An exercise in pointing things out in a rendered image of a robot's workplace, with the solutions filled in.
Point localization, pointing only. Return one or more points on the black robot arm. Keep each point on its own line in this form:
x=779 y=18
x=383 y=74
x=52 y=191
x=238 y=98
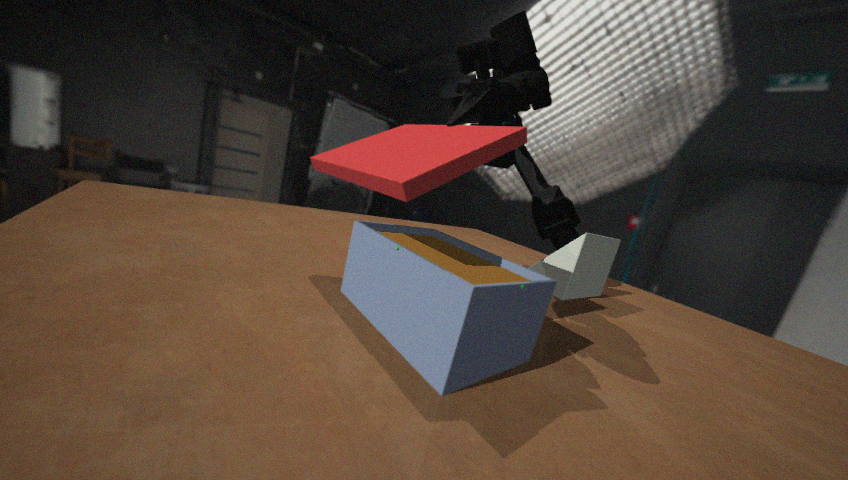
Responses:
x=518 y=55

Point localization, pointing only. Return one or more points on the red lid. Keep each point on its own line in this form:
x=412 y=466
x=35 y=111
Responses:
x=410 y=160

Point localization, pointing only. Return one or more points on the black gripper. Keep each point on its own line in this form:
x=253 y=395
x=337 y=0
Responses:
x=497 y=100

